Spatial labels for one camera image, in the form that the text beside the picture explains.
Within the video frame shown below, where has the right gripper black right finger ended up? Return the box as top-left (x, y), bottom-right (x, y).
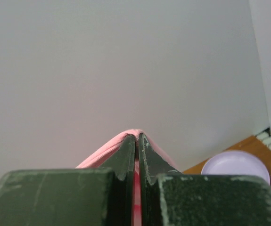
top-left (138, 134), bottom-right (271, 226)

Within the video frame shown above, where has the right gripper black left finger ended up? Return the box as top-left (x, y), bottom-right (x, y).
top-left (0, 135), bottom-right (135, 226)

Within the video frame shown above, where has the pink t-shirt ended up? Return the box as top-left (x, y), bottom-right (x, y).
top-left (77, 129), bottom-right (178, 226)

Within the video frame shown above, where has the lilac plastic plate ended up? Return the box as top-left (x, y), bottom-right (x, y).
top-left (201, 150), bottom-right (271, 184)

